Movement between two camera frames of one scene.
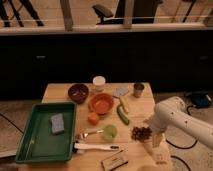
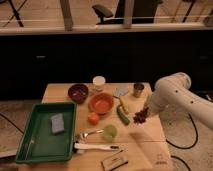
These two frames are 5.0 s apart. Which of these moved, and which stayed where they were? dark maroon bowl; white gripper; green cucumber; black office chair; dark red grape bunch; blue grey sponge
Moved: white gripper; dark red grape bunch
Stayed: black office chair; green cucumber; blue grey sponge; dark maroon bowl
